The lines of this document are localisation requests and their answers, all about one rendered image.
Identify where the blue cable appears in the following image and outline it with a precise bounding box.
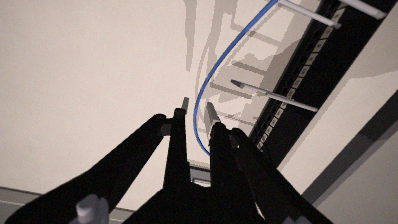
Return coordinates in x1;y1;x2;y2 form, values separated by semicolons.
193;0;278;157

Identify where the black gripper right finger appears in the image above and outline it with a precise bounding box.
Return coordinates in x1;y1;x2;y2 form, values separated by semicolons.
204;102;334;224

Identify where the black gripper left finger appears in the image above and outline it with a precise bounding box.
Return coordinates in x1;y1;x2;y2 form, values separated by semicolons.
4;97;196;224

